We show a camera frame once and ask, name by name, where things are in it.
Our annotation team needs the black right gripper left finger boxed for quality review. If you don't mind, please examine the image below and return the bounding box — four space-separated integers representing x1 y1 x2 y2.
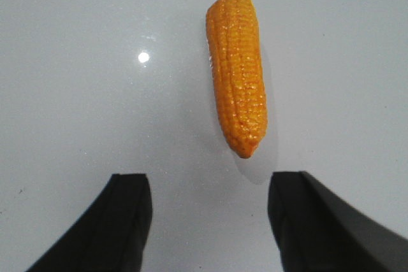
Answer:
29 174 150 271

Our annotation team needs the orange corn cob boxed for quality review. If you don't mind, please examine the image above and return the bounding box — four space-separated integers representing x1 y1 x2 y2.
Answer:
205 0 268 159

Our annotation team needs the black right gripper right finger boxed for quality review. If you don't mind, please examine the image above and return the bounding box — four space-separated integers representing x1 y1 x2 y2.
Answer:
268 171 407 271

